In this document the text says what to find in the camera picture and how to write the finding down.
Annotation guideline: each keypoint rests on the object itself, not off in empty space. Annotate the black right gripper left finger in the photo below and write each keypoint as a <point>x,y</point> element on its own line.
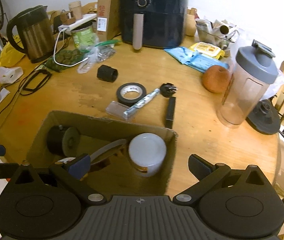
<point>69,175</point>

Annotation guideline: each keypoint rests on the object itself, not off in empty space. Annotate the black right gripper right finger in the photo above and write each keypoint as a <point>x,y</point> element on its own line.
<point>210,177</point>

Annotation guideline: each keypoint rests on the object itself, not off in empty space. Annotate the black cylinder grey disc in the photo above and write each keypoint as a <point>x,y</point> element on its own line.
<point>63,141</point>

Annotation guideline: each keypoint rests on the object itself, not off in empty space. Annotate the white plastic jar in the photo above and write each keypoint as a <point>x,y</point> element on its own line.
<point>147,152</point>

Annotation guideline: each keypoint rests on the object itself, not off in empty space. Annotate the black rectangular bar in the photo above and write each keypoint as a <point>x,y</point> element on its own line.
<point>170,112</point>

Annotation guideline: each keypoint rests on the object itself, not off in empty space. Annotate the clear small plastic box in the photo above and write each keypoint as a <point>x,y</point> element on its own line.
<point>116,109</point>

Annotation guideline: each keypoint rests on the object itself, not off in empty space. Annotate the marbled white pen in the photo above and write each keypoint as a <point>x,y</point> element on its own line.
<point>130,112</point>

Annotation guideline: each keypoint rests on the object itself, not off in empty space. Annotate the black round plug connector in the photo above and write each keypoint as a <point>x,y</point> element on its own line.
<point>168,90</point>

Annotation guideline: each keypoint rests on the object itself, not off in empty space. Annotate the black electrical tape roll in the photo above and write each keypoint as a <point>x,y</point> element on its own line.
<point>130,93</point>

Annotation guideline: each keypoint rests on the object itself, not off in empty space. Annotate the black hexagonal socket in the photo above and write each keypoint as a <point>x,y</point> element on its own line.
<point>107,73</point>

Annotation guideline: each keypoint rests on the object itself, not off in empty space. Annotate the brown cardboard box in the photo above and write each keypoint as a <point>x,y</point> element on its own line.
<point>116,175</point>

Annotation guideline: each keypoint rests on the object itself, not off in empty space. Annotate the black rectangular gasket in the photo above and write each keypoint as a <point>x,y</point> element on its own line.
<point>34,82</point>

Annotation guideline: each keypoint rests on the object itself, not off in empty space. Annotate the white power adapter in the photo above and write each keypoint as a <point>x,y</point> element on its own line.
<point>10,75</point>

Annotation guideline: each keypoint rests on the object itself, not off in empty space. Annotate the black kettle base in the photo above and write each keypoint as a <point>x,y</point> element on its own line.
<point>264,118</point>

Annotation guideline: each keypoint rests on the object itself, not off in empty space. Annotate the yellow plastic bag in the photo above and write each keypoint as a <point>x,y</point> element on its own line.
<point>9,56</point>

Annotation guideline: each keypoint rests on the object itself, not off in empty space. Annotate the orange round fruit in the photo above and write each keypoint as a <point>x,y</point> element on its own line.
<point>216,79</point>

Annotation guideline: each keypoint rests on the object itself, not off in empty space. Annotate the green snack bag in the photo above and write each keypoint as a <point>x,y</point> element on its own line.
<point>64,59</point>

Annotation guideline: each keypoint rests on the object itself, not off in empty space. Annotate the clear shaker bottle grey lid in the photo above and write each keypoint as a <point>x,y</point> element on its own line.
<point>254,72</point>

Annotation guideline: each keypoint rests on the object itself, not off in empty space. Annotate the blue wet wipes pack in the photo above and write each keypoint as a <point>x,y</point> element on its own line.
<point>182,54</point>

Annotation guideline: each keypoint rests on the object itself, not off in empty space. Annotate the steel electric kettle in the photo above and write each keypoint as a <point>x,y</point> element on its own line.
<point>29,32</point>

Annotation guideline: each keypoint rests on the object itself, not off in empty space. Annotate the yellow wet wipes pack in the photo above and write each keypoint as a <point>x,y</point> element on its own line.
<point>208,50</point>

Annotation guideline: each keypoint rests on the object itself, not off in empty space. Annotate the clear plastic bag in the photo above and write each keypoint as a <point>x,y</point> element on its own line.
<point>97,54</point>

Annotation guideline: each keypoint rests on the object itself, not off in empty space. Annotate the green label jar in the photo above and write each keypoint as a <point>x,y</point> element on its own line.
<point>83,36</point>

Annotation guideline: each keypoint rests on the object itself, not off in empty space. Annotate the clear bin with clutter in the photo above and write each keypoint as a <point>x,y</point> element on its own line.
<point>218,33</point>

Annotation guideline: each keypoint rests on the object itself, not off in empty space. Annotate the tall brown cardboard carton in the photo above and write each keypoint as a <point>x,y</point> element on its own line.
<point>108,19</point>

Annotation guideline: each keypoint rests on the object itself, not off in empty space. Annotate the dark blue air fryer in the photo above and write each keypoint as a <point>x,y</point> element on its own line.
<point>153,23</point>

